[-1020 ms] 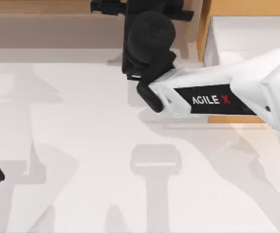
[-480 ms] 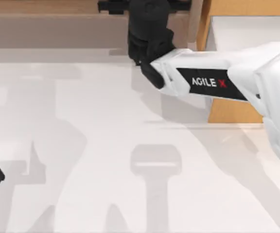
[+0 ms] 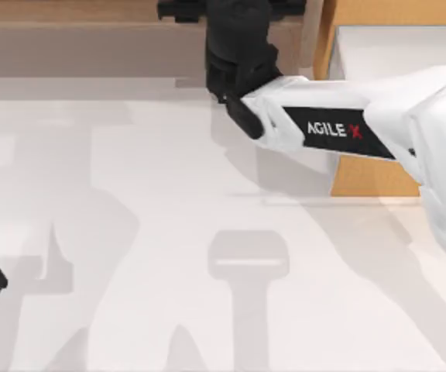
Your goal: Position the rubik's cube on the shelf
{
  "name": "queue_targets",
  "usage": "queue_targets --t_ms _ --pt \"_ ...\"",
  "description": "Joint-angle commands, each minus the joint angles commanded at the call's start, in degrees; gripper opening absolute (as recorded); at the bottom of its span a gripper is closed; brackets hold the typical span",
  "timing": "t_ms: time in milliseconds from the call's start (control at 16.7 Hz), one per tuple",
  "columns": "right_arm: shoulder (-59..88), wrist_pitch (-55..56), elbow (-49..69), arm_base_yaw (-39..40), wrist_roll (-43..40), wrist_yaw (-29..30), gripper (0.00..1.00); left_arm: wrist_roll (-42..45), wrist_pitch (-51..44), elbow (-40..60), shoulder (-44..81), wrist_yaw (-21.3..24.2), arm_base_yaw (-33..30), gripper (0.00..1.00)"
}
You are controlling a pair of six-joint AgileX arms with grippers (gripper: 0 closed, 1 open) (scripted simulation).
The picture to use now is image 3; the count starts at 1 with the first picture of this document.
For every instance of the wooden cabinet with white inside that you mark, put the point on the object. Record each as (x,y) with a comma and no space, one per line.
(323,42)

